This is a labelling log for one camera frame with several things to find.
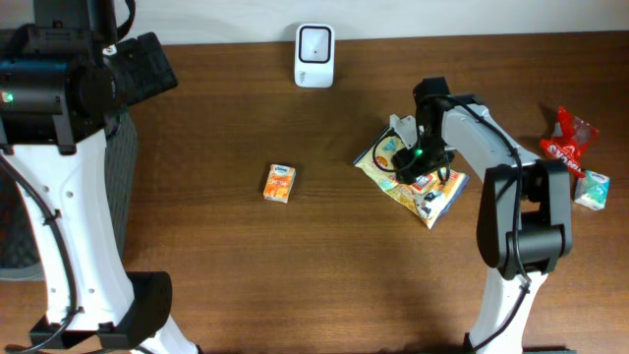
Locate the white barcode scanner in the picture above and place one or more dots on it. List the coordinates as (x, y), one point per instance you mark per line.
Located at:
(314, 60)

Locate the red Hacks candy bag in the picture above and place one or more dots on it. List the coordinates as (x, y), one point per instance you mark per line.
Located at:
(569, 141)

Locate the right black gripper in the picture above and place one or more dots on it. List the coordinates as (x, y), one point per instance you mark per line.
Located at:
(410, 164)

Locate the teal tissue pack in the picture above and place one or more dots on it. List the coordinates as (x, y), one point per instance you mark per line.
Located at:
(591, 190)

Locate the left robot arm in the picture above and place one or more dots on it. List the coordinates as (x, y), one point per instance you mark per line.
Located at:
(67, 78)

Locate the orange tissue pack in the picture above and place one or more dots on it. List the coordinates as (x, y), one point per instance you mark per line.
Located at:
(279, 183)

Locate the beige snack bag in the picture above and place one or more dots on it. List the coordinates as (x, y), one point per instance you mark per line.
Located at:
(428, 197)

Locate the grey plastic mesh basket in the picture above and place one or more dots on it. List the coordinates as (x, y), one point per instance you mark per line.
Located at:
(19, 255)

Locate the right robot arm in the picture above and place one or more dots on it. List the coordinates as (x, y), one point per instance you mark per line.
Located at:
(524, 226)

